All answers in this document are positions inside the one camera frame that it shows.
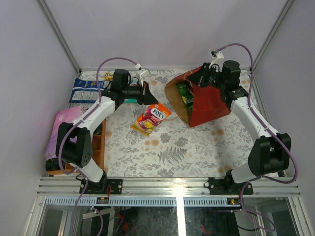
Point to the pink folded cloth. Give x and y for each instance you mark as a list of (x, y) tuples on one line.
[(64, 120)]

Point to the blue chips bag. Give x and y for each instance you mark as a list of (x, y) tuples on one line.
[(84, 91)]

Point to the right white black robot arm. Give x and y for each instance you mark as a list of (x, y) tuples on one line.
[(271, 150)]

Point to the red paper bag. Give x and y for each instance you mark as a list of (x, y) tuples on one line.
[(207, 104)]

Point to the green Fox's candy bag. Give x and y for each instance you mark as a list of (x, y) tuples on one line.
[(130, 101)]

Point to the orange candy bag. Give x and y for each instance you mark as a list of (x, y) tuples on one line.
[(152, 117)]

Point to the wooden organizer tray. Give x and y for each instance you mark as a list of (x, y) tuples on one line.
[(52, 167)]

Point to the aluminium front rail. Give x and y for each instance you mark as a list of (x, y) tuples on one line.
[(165, 187)]

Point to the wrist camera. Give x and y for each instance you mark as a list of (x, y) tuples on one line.
[(141, 73), (217, 58)]

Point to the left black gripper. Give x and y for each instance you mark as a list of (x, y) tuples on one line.
[(144, 92)]

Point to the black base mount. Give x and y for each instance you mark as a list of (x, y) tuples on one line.
[(222, 186), (110, 186)]

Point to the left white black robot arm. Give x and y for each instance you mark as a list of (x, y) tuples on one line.
[(74, 140)]

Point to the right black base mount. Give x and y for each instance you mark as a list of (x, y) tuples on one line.
[(222, 186)]

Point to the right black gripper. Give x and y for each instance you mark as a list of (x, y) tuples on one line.
[(199, 78)]

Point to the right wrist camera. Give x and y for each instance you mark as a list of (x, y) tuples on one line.
[(217, 58)]

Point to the white slotted cable duct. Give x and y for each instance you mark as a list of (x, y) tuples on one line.
[(142, 201)]

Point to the floral table mat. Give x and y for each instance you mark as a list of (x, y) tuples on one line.
[(173, 149)]

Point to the yellow M&M's candy pack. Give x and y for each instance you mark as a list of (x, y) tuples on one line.
[(108, 76)]

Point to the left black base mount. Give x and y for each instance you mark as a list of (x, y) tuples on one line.
[(110, 186)]

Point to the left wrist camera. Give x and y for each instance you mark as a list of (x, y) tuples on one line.
[(141, 73)]

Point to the green snack bag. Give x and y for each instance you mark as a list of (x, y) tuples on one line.
[(185, 90)]

